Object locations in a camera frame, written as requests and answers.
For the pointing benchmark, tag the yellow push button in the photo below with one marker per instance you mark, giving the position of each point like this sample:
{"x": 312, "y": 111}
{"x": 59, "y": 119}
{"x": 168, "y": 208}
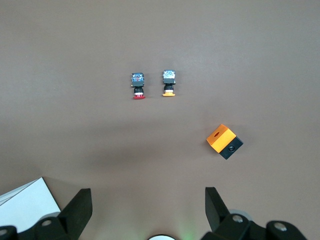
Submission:
{"x": 168, "y": 76}

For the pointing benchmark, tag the white drawer cabinet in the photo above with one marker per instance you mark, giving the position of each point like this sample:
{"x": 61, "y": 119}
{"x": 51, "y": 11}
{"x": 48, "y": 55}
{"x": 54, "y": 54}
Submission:
{"x": 25, "y": 205}

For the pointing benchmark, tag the orange black button box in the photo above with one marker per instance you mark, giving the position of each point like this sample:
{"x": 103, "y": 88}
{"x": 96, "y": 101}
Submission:
{"x": 220, "y": 140}

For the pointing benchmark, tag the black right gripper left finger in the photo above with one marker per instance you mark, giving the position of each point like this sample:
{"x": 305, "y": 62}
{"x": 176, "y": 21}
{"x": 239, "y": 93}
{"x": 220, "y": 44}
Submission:
{"x": 75, "y": 212}

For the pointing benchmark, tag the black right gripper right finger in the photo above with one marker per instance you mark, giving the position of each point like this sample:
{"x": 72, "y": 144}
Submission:
{"x": 215, "y": 207}

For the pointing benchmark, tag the red push button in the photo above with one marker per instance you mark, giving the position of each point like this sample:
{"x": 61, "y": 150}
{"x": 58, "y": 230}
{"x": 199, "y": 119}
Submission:
{"x": 138, "y": 78}

